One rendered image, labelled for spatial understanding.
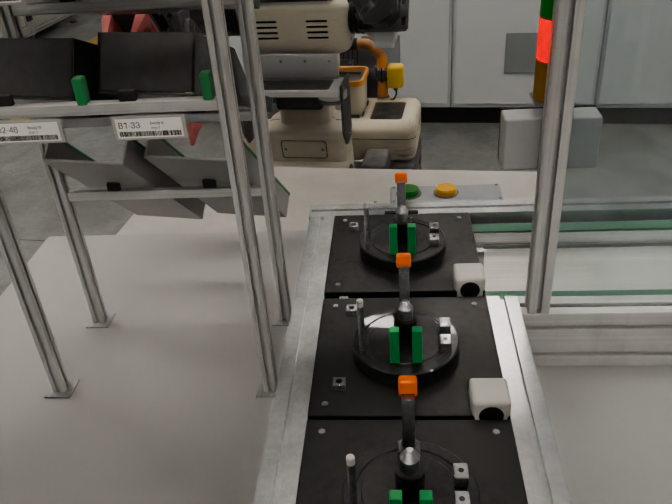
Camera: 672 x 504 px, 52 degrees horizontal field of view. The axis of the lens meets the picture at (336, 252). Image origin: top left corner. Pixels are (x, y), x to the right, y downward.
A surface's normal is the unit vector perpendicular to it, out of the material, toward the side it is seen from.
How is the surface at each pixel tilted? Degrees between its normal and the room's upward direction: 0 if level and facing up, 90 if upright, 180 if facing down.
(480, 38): 90
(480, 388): 0
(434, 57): 90
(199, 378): 0
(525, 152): 90
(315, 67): 90
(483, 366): 0
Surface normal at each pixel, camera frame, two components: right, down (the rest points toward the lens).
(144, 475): -0.07, -0.85
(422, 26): -0.18, 0.53
